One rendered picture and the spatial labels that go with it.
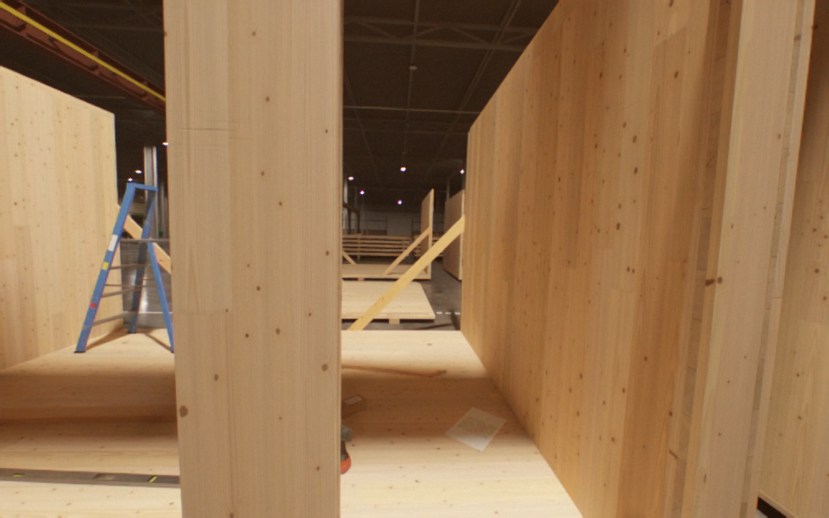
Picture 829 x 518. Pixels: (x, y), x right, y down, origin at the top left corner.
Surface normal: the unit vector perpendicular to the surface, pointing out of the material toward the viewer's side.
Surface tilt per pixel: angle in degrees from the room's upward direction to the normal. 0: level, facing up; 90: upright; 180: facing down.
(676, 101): 90
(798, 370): 90
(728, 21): 90
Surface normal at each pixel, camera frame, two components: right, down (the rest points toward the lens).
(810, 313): -1.00, -0.02
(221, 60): 0.06, 0.08
